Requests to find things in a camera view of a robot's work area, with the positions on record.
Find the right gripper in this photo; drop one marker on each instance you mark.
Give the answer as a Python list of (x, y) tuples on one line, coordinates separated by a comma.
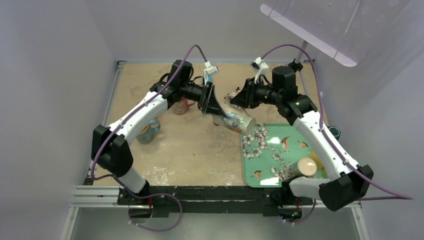
[(246, 98)]

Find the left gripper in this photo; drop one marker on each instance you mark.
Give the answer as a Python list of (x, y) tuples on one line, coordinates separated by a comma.
[(207, 102)]

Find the pink mug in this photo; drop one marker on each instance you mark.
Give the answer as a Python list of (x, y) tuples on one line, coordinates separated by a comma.
[(182, 106)]

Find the blue mug yellow inside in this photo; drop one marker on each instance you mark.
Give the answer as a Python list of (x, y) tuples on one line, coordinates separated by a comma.
[(147, 135)]

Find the cream floral mug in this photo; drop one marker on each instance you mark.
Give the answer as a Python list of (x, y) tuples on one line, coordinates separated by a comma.
[(304, 167)]

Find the dark green mug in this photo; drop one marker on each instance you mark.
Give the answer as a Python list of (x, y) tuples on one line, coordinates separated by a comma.
[(335, 131)]

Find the cream mug blue pattern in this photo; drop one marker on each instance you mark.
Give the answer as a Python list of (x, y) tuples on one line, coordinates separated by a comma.
[(236, 119)]

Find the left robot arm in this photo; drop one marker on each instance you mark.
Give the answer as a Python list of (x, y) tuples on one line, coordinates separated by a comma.
[(110, 148)]

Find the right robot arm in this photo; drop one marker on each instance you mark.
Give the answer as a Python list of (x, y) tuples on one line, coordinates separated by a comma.
[(347, 181)]

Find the small toy figure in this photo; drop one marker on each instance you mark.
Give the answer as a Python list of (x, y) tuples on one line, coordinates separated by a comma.
[(231, 95)]

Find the tripod stand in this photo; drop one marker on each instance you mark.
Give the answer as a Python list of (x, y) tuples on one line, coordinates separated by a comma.
[(297, 66)]

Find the green floral tray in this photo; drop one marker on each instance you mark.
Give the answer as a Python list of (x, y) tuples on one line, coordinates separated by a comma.
[(268, 152)]

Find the translucent acrylic panel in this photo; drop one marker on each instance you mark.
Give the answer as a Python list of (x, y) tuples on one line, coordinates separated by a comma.
[(342, 29)]

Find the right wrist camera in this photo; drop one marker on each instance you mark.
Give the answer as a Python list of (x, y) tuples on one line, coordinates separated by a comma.
[(260, 68)]

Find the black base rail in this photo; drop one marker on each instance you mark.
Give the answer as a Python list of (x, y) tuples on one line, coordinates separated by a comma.
[(163, 200)]

